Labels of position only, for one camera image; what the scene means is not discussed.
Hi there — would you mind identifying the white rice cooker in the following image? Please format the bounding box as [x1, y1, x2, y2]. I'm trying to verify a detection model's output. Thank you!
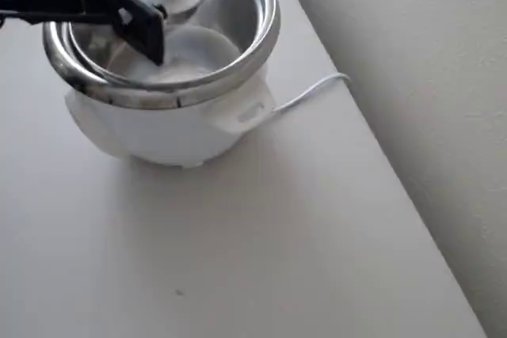
[42, 0, 281, 169]

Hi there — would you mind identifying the steel inner pot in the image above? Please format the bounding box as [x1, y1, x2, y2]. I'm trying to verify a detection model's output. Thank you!
[66, 0, 265, 90]

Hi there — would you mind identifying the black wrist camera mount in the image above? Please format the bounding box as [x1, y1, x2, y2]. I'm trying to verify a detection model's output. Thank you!
[0, 0, 166, 66]

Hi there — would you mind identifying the white power cable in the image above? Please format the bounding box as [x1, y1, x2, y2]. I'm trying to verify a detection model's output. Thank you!
[272, 71, 353, 114]

